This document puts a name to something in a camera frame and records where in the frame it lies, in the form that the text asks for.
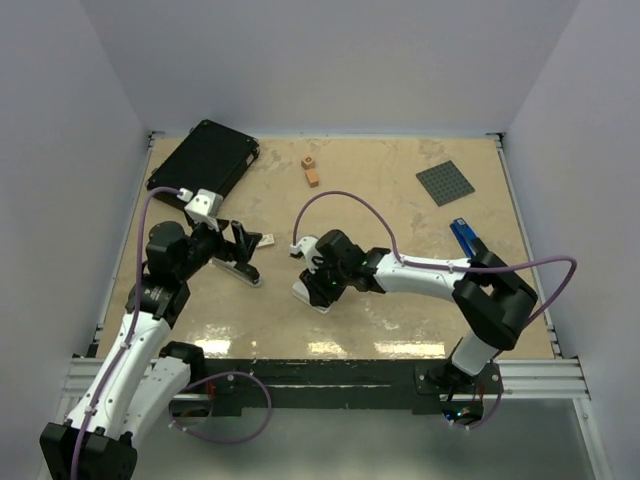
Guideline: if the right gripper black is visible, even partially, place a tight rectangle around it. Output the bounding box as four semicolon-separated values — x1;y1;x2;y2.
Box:
300;256;350;309

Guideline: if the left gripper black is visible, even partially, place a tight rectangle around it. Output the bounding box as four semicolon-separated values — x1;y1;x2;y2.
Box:
177;216;261;281

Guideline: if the grey metal stapler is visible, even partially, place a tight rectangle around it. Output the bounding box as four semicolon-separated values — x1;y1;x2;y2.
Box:
211;258;262;288

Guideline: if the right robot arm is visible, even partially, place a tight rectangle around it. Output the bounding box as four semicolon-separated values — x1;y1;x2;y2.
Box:
289;230;538;393

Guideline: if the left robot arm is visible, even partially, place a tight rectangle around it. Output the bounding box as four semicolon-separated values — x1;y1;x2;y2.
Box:
40;220;262;479

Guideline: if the blue stapler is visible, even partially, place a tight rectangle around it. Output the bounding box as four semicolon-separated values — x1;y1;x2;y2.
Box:
449;218;487;258

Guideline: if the plain wooden block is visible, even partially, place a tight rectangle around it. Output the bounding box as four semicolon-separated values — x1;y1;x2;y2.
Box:
305;169;320;188

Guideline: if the black hard case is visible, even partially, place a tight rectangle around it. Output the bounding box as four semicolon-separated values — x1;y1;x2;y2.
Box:
146;119;260;198

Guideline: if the wooden cube with circle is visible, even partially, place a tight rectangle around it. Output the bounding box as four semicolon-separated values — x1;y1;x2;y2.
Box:
301;157;315;170

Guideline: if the grey studded baseplate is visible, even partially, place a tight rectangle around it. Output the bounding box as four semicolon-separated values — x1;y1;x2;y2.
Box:
416;160;475;207

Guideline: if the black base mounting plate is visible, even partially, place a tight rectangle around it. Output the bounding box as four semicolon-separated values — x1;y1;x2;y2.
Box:
187;359;503;421

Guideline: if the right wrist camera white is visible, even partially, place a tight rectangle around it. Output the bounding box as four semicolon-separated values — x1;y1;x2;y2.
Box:
289;235;324;274

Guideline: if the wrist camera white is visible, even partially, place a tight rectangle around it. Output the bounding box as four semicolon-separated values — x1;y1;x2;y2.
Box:
177;188;224;228
289;235;324;274

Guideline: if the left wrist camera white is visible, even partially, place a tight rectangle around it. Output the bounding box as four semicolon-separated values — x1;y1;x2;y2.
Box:
177;188;224;228

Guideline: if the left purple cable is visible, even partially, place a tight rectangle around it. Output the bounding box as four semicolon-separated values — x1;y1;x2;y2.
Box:
69;186;274;480

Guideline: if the aluminium frame rail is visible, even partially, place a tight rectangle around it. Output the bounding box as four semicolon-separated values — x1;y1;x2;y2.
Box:
62;358;590;400

